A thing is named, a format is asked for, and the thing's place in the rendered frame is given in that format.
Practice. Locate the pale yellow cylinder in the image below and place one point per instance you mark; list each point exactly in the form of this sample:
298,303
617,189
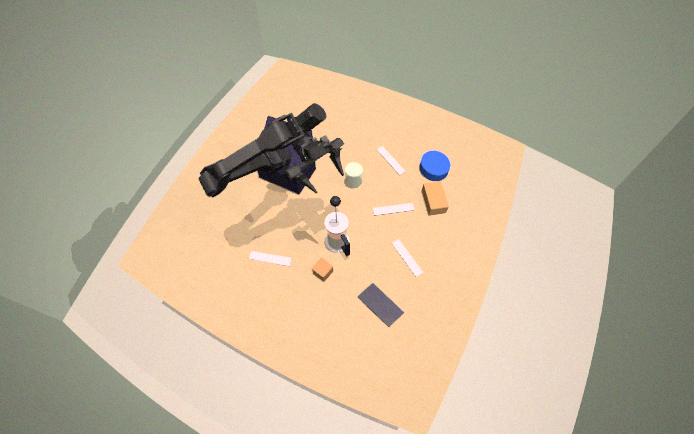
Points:
353,175

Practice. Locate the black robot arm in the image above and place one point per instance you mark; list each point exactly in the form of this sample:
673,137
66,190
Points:
266,152

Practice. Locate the french press coffee maker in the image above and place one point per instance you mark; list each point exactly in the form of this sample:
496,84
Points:
336,225

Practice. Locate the orange rectangular block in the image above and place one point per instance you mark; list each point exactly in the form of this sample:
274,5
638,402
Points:
434,197

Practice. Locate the small orange cube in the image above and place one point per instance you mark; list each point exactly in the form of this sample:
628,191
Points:
322,269

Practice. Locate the dark grey flat rectangular pad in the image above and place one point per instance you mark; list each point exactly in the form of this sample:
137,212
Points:
381,305

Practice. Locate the blue cylinder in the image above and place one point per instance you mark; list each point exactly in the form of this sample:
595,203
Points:
435,165

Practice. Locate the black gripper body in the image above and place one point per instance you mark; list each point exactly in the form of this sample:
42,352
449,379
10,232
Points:
295,170

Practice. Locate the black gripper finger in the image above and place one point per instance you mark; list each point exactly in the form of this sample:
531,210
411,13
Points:
304,180
335,158

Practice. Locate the white flat bar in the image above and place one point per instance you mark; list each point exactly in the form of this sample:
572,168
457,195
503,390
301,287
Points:
393,209
272,259
407,257
390,159

